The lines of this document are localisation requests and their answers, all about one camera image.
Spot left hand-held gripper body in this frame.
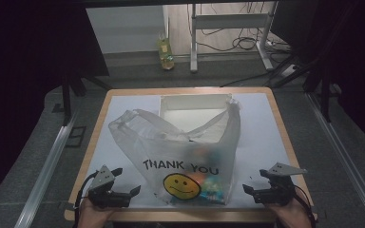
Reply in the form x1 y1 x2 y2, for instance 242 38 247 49
87 164 131 209

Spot person's right hand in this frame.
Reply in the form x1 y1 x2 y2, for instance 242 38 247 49
264 189 314 228

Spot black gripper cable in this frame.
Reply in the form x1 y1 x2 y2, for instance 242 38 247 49
293 184 318 228
73 170 100 228

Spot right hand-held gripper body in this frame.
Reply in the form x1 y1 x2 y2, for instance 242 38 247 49
252 161 308 207

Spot yellow drink bottle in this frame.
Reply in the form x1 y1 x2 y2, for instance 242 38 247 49
157 30 176 71

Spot black floor plate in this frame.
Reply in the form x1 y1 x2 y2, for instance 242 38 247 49
64 125 87 148

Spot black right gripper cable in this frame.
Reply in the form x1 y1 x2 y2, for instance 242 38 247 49
293 184 318 228

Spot white power strip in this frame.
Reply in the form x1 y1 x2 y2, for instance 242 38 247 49
279 63 299 79

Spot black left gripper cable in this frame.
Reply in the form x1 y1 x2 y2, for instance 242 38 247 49
73 170 100 228

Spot person's left hand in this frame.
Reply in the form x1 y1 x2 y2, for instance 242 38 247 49
76 199 119 228

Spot clear smiley plastic bag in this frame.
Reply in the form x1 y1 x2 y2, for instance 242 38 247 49
107 94 242 207

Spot black metal stand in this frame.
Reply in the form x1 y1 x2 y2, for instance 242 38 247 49
264 53 343 124
60 70 112 127

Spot black floor cables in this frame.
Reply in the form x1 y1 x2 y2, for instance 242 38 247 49
186 2 294 54

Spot white table mat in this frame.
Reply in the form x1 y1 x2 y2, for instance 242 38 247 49
74 93 302 210

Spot white plastic bin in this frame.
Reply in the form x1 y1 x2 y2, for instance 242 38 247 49
158 93 236 143

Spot aluminium floor rail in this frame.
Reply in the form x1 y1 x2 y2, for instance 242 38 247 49
13 108 79 228
306 92 365 228

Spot white metal desk frame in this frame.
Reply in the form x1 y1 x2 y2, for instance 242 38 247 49
189 1 279 73

